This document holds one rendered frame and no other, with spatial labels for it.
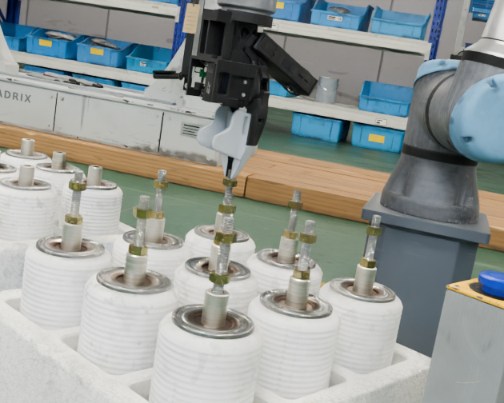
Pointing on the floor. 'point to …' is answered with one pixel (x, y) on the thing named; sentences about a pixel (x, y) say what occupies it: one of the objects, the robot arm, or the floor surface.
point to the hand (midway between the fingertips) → (235, 168)
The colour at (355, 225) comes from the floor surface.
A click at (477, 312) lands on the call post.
